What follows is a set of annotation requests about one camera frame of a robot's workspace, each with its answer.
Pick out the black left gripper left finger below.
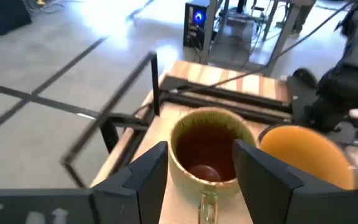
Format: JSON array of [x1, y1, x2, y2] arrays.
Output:
[[91, 141, 170, 224]]

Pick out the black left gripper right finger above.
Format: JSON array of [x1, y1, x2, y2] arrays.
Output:
[[232, 139, 311, 224]]

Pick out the green glazed mug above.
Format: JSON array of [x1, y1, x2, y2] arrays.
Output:
[[168, 106, 257, 224]]

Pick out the yellow speckled mug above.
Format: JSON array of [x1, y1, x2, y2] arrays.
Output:
[[257, 124, 358, 190]]

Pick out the black computer tower lit fan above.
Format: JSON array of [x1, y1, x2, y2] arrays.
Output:
[[183, 0, 213, 51]]

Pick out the dark box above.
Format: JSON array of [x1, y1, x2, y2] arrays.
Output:
[[0, 0, 33, 35]]

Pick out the black table edge rail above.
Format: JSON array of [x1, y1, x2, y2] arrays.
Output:
[[160, 82, 293, 125]]

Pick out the black wire shelf frame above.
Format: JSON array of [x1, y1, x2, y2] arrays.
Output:
[[60, 51, 162, 189]]

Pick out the grey metal table frame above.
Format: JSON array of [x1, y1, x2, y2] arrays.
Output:
[[202, 0, 303, 77]]

